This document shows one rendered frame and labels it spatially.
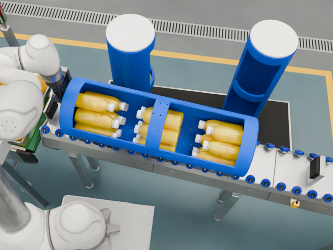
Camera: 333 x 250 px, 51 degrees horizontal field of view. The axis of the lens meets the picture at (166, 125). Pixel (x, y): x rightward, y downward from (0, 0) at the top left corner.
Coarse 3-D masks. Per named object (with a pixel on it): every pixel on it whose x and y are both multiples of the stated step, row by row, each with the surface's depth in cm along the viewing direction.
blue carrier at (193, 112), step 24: (72, 96) 155; (120, 96) 176; (144, 96) 160; (72, 120) 156; (192, 120) 176; (240, 120) 170; (120, 144) 159; (192, 144) 177; (216, 168) 157; (240, 168) 153
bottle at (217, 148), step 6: (210, 144) 158; (216, 144) 157; (222, 144) 157; (228, 144) 157; (234, 144) 158; (210, 150) 158; (216, 150) 156; (222, 150) 156; (228, 150) 156; (234, 150) 156; (222, 156) 158; (228, 156) 157; (234, 156) 156
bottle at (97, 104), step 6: (78, 96) 160; (84, 96) 160; (90, 96) 161; (96, 96) 162; (78, 102) 160; (84, 102) 160; (90, 102) 159; (96, 102) 159; (102, 102) 159; (108, 102) 162; (84, 108) 161; (90, 108) 160; (96, 108) 160; (102, 108) 160; (108, 108) 161
